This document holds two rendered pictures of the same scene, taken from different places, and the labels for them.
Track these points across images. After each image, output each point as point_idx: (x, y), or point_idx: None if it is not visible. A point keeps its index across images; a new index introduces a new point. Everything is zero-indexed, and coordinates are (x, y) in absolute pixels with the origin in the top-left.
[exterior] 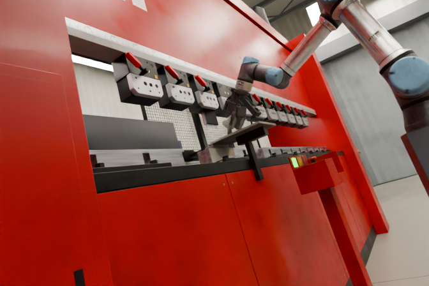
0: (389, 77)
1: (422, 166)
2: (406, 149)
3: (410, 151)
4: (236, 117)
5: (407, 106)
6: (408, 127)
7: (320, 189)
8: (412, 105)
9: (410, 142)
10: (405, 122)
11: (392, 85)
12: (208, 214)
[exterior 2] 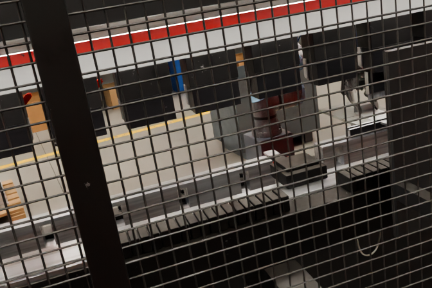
0: (305, 91)
1: (294, 154)
2: (263, 151)
3: (278, 149)
4: (362, 89)
5: (276, 116)
6: (279, 130)
7: None
8: (276, 114)
9: (292, 139)
10: (276, 127)
11: (305, 96)
12: None
